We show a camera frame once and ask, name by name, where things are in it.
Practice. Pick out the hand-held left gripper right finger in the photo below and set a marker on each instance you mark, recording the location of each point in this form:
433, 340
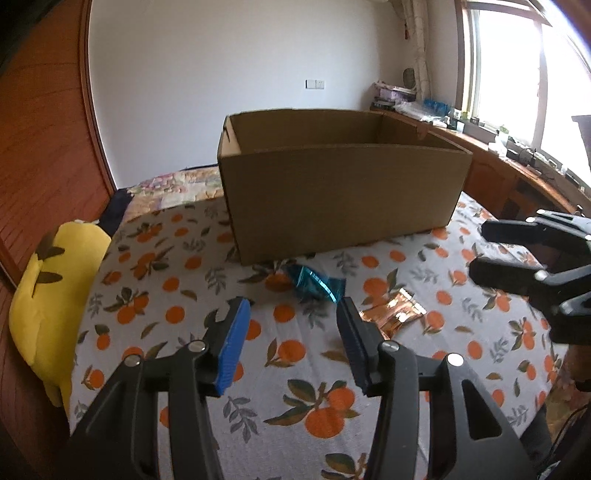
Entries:
353, 341

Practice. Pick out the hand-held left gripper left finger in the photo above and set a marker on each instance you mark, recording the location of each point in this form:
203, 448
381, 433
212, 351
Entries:
233, 350

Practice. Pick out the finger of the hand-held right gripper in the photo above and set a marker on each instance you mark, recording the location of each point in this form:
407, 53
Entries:
517, 230
503, 274

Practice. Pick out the teal foil snack packet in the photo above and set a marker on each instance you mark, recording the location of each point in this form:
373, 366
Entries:
314, 281

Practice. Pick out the brown cardboard box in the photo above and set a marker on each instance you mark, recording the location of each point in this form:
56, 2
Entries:
346, 198

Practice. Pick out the small copper foil snack packet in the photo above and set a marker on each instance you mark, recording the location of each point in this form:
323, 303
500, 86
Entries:
397, 314

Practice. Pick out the wooden window cabinet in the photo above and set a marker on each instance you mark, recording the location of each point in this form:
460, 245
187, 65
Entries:
489, 175

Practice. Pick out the orange fruit print bed sheet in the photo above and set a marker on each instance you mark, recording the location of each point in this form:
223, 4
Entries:
161, 286

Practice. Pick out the row of teal boxes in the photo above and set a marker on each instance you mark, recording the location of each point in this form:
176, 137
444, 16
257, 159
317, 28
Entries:
436, 106

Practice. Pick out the bright window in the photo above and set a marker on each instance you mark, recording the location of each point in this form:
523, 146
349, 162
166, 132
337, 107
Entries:
517, 69

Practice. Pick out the patchwork quilt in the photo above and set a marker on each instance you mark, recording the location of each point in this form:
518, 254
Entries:
175, 182

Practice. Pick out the stack of small boxes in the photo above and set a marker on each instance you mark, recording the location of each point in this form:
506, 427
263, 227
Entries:
392, 96

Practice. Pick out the dark navy cloth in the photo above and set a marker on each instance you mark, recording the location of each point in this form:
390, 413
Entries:
115, 207

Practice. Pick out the yellow plush toy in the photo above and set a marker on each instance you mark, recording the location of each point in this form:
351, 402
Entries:
51, 314

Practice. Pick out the round grey stand mirror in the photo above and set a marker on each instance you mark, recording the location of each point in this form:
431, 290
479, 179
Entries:
408, 77

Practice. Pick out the patterned curtain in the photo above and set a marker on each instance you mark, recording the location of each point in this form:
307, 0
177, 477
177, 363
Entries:
418, 46

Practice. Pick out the wooden wardrobe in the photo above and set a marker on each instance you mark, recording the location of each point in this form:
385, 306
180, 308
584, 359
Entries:
41, 138

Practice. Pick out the white wall switch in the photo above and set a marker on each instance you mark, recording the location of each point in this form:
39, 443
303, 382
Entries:
315, 84

